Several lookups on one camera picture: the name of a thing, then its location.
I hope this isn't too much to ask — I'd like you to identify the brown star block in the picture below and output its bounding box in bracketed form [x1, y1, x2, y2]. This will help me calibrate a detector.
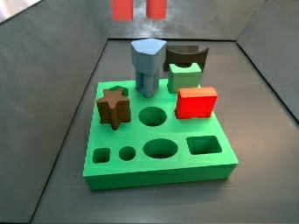
[96, 87, 131, 130]

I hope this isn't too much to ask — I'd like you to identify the bright red rectangular block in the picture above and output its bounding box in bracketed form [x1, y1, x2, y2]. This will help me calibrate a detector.
[175, 87, 217, 119]

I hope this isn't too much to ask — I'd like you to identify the black curved stand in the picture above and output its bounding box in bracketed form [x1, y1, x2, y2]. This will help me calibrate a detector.
[163, 45, 209, 72]

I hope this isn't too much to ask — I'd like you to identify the blue pentagon-top block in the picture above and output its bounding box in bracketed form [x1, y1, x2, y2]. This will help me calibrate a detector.
[131, 38, 167, 98]

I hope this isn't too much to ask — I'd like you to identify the green shape-sorter board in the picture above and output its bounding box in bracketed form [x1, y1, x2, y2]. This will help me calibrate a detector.
[83, 80, 239, 190]

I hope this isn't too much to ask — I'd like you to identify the green arch block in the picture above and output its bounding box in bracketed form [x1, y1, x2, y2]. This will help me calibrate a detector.
[168, 63, 201, 94]

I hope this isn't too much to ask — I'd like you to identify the red two-legged square-circle block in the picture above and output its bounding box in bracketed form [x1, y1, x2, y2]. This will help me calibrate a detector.
[109, 0, 168, 21]

